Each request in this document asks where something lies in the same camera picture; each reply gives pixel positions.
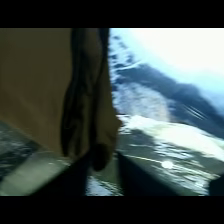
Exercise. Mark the brown garment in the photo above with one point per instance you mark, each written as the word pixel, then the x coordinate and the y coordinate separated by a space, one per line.
pixel 36 83

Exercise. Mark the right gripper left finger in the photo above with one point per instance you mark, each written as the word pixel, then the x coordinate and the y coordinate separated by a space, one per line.
pixel 60 181

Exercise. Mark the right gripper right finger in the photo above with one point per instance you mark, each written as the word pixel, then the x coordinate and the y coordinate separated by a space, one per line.
pixel 140 181

